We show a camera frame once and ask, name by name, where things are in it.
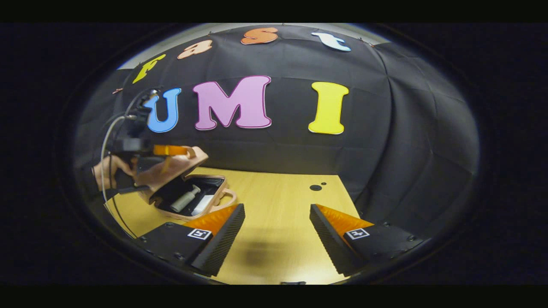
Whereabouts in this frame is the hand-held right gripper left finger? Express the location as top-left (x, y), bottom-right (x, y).
top-left (137, 203), bottom-right (247, 278)

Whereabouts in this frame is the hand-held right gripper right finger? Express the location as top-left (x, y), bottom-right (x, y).
top-left (309, 204), bottom-right (424, 278)

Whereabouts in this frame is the pink suitcase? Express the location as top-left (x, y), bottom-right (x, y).
top-left (136, 146), bottom-right (237, 222)

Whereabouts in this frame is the white squeeze tube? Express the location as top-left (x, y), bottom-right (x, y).
top-left (191, 195), bottom-right (214, 216)

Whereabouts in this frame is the white pump bottle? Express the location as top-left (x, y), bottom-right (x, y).
top-left (170, 185), bottom-right (201, 213)

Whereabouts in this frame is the black backdrop cloth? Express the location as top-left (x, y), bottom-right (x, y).
top-left (75, 24), bottom-right (480, 240)

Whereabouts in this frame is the white cable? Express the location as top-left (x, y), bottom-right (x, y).
top-left (101, 115), bottom-right (137, 202)

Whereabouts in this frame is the black cable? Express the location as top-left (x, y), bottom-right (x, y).
top-left (108, 154), bottom-right (138, 239)

